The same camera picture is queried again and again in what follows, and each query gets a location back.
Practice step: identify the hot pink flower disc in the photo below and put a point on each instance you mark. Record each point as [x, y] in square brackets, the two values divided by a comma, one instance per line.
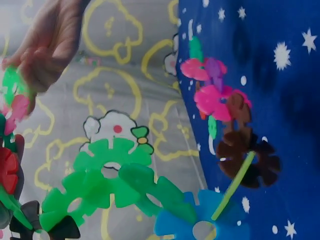
[208, 100]

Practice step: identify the black flower disc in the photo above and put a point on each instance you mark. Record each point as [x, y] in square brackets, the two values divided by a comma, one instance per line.
[66, 228]

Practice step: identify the purple flower disc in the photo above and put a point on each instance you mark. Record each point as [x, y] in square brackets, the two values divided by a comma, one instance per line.
[213, 68]

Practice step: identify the person's left hand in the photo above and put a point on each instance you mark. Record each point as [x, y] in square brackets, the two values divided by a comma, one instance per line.
[20, 160]

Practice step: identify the red flower disc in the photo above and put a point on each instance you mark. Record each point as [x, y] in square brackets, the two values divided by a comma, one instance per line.
[8, 165]

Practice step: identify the light green flower disc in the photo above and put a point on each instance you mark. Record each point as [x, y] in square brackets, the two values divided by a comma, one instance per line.
[10, 80]

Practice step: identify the dark green flower disc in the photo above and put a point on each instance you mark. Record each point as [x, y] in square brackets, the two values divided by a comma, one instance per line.
[2, 123]
[170, 191]

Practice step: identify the person's right hand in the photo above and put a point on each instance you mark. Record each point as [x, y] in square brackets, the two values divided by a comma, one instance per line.
[53, 37]

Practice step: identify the blue flower disc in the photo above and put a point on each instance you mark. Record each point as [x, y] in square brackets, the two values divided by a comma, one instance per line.
[172, 222]

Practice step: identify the dark brown flower disc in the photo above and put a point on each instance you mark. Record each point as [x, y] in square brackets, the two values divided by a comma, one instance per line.
[231, 165]

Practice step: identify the yellow-green flower disc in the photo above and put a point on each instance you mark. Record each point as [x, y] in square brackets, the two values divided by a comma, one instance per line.
[233, 186]

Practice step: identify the person's left fingers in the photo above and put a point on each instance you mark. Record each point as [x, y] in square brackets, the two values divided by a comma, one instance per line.
[21, 155]

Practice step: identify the person's right fingers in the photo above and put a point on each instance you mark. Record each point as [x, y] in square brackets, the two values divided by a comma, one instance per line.
[40, 72]

